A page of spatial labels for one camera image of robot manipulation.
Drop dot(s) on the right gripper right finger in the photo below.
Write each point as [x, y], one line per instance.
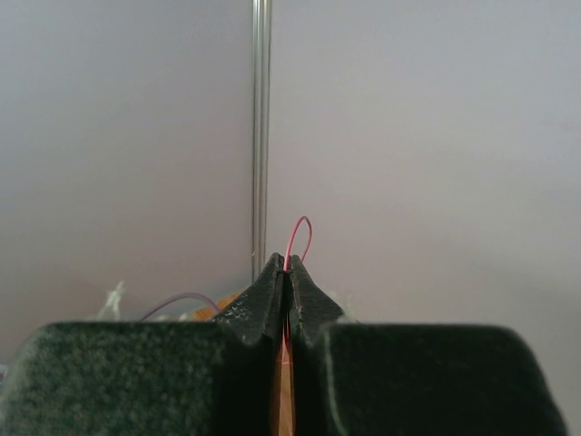
[354, 378]

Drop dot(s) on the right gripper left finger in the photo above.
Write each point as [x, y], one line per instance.
[218, 377]

